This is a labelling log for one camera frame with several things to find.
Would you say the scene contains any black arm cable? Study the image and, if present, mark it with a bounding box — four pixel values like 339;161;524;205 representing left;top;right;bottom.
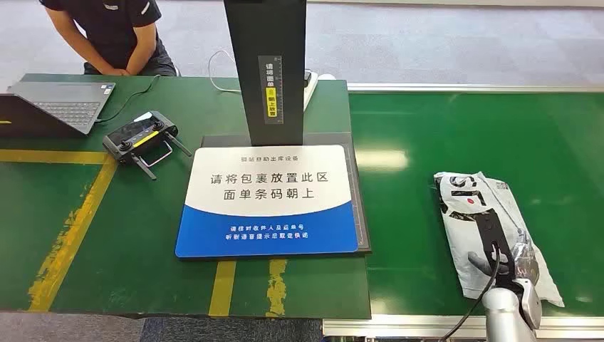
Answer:
439;243;503;342

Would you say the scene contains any white blue instruction mat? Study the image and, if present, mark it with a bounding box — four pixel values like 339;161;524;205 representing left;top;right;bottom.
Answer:
175;144;360;259

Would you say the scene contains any thin white cable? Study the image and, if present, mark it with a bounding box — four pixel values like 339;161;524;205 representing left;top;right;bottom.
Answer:
207;48;242;94

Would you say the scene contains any black scanner column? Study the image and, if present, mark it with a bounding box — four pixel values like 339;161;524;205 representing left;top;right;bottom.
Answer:
223;0;308;147

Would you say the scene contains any black scanner base plate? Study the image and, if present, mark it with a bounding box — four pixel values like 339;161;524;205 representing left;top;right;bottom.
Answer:
201;131;373;257

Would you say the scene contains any grey open laptop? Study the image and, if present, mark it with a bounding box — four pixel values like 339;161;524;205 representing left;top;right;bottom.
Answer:
0;81;117;140

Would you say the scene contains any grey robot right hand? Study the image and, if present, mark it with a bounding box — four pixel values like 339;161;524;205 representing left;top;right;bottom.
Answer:
468;238;541;287

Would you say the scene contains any white power strip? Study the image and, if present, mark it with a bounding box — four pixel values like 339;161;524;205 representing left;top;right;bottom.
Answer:
303;70;338;113

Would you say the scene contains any thin black laptop cable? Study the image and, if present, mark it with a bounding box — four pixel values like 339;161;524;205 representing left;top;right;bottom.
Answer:
94;74;162;125

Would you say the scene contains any black wrist mount plate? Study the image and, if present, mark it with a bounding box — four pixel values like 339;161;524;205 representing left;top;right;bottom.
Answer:
474;209;516;280

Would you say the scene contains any black yellow column label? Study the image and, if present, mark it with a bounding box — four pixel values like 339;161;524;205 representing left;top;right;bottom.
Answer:
257;55;283;125

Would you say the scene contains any white black printed package bag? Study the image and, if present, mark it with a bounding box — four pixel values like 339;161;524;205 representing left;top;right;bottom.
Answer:
433;170;566;309

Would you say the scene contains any person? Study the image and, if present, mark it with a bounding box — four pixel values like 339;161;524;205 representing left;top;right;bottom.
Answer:
38;0;178;78

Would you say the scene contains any silver conveyor side rail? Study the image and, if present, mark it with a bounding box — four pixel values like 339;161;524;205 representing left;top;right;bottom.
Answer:
323;314;604;341
347;83;604;94

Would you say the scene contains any black remote controller with antennas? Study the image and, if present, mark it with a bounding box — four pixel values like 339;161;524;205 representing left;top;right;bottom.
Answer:
102;110;194;182

